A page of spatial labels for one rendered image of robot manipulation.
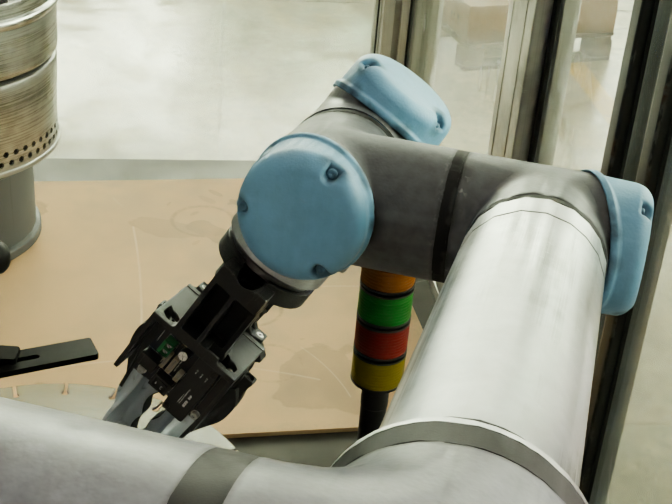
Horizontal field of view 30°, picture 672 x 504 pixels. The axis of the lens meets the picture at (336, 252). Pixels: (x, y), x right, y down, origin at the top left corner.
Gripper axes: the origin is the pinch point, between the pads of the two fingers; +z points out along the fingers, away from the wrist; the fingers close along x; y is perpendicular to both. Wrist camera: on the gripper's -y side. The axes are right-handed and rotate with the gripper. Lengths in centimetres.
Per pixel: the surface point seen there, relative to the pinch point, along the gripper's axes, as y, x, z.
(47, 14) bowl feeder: -55, -43, 1
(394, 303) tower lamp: -13.7, 8.6, -16.6
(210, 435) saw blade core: -7.4, 4.3, 0.0
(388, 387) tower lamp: -15.6, 12.9, -9.6
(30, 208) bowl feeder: -60, -33, 26
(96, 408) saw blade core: -7.1, -4.2, 5.0
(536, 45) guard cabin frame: -43, 3, -34
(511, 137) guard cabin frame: -46, 7, -25
